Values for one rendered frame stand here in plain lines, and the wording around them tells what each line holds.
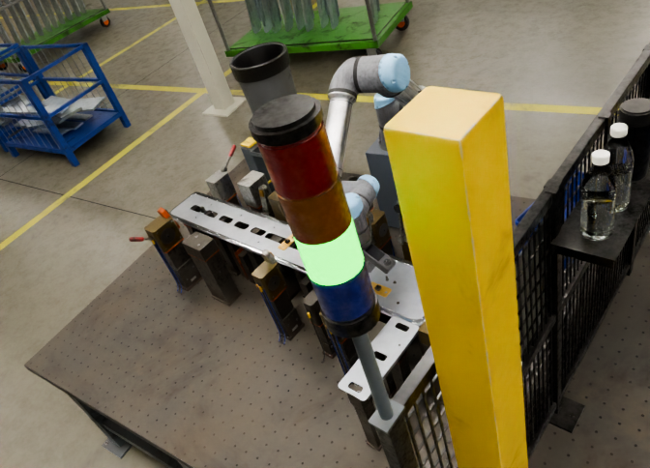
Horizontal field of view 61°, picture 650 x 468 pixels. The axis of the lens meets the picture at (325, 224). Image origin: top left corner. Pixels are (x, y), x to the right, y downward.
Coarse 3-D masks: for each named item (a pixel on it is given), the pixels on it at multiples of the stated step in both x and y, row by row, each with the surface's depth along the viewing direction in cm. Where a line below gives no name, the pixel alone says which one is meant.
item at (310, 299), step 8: (312, 296) 188; (304, 304) 187; (312, 304) 186; (312, 312) 188; (312, 320) 191; (320, 320) 191; (320, 328) 194; (320, 336) 199; (328, 344) 199; (328, 352) 202
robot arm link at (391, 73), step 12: (360, 60) 174; (372, 60) 172; (384, 60) 170; (396, 60) 169; (360, 72) 173; (372, 72) 171; (384, 72) 169; (396, 72) 169; (408, 72) 176; (360, 84) 175; (372, 84) 173; (384, 84) 171; (396, 84) 170; (408, 84) 185; (384, 96) 181; (396, 96) 181; (408, 96) 189
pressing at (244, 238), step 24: (192, 216) 245; (216, 216) 240; (240, 216) 235; (264, 216) 230; (240, 240) 222; (264, 240) 218; (288, 264) 203; (408, 264) 186; (408, 288) 178; (384, 312) 174; (408, 312) 171
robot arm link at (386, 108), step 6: (378, 96) 215; (378, 102) 214; (384, 102) 213; (390, 102) 212; (396, 102) 212; (378, 108) 216; (384, 108) 214; (390, 108) 214; (396, 108) 213; (378, 114) 218; (384, 114) 216; (390, 114) 215; (396, 114) 214; (378, 120) 221; (384, 120) 218; (384, 126) 220
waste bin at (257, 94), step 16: (256, 48) 479; (272, 48) 476; (240, 64) 474; (256, 64) 484; (272, 64) 444; (288, 64) 459; (240, 80) 456; (256, 80) 449; (272, 80) 453; (288, 80) 464; (256, 96) 461; (272, 96) 460
